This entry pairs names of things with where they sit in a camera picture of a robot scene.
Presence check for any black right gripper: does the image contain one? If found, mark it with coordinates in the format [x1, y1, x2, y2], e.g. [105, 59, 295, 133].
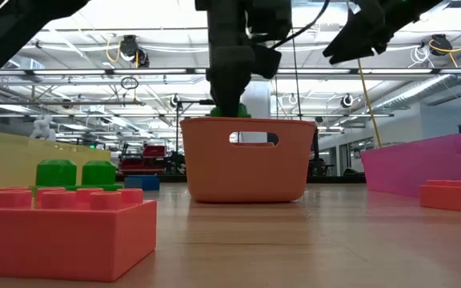
[323, 0, 412, 66]

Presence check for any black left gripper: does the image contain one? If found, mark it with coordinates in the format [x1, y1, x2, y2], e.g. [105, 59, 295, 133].
[194, 0, 256, 118]

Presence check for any green toy brick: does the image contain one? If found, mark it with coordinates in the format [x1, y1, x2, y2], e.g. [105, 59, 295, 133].
[209, 102, 252, 119]
[30, 158, 124, 194]

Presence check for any blue toy brick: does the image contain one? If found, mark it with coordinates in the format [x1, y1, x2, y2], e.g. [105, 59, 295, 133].
[123, 174, 162, 192]

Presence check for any orange toy brick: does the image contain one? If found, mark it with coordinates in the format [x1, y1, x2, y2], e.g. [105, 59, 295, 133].
[0, 187, 158, 284]
[419, 179, 461, 216]

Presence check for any white building column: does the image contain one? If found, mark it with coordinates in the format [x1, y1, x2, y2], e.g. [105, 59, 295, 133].
[241, 79, 272, 119]

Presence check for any orange plastic bin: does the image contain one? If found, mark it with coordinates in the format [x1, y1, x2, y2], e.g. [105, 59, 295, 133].
[179, 117, 318, 204]

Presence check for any red bin cart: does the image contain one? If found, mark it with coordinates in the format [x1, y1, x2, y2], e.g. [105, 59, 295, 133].
[118, 144, 174, 177]

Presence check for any black background lump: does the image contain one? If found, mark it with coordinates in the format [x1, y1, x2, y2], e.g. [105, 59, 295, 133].
[342, 168, 367, 180]

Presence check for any pink translucent bin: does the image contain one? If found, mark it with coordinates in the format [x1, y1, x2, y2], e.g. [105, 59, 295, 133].
[360, 130, 461, 198]

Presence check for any yellow translucent bin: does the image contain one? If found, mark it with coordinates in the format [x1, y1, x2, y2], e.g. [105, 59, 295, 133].
[0, 130, 112, 193]

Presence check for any black camera stand frame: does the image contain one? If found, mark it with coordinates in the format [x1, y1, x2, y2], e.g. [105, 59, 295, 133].
[175, 98, 215, 121]

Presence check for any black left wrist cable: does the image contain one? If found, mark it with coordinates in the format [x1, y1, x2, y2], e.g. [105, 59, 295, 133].
[270, 0, 331, 51]

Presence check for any yellow hanging cable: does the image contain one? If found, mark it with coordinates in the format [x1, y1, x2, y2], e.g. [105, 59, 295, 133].
[356, 58, 383, 148]

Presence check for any white coiled ceiling cable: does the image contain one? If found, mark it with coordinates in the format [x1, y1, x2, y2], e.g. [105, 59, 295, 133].
[408, 44, 432, 68]

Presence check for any long ceiling light rail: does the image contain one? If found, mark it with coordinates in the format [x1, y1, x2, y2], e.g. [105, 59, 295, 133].
[0, 68, 461, 77]

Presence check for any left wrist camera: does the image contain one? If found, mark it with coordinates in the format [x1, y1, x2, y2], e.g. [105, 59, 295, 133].
[250, 0, 294, 80]

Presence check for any black ceiling cable loop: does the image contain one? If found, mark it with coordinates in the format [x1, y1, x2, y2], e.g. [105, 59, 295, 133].
[119, 76, 140, 91]

